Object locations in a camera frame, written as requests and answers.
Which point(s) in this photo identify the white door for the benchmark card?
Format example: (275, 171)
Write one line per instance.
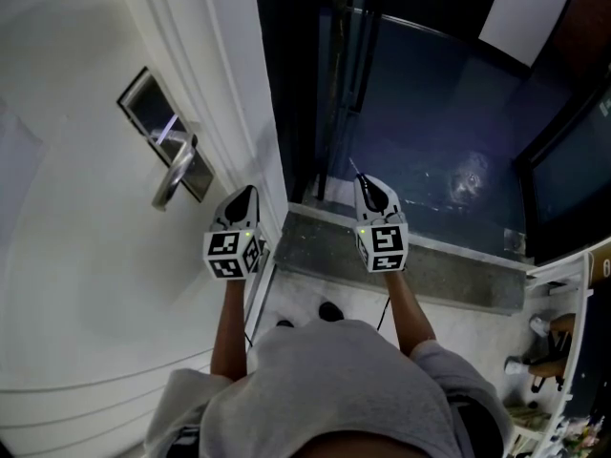
(95, 256)

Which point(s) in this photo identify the person's grey sweatshirt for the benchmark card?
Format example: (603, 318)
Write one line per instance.
(324, 389)

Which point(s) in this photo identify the paper notice with red print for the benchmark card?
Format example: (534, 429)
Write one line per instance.
(14, 170)

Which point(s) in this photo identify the pile of colourful small items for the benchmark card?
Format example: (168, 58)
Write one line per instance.
(582, 434)

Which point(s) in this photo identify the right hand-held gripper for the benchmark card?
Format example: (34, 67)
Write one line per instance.
(384, 246)

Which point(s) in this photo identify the black box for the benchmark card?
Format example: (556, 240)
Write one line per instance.
(592, 351)

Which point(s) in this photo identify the silver door lock plate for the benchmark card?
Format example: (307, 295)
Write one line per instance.
(143, 103)

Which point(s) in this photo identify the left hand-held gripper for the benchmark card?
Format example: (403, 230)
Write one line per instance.
(229, 253)

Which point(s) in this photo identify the brown cardboard box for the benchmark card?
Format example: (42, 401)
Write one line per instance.
(601, 267)

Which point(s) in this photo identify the person's left forearm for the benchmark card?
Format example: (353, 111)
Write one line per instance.
(231, 332)

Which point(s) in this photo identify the person's right forearm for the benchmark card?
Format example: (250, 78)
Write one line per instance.
(410, 313)

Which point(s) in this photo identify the pale patterned packet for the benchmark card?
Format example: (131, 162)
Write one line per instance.
(527, 414)

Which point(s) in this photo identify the black doorway frame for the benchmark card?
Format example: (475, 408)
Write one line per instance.
(291, 89)

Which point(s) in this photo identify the person's black shoe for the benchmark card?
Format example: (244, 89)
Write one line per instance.
(285, 324)
(331, 312)

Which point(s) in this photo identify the black chair frame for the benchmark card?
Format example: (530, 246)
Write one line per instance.
(541, 380)

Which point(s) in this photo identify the grey stone threshold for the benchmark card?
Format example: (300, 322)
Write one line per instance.
(453, 275)

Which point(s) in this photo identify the person's right black shoe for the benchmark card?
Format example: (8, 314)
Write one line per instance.
(331, 312)

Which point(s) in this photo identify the person's left black shoe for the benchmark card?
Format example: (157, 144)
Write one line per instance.
(285, 324)

